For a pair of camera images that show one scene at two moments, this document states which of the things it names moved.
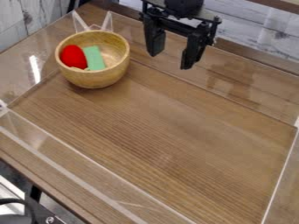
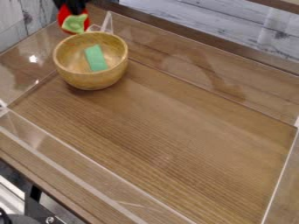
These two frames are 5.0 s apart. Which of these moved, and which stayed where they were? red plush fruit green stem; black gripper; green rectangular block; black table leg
Moved: red plush fruit green stem; black gripper
Stayed: black table leg; green rectangular block
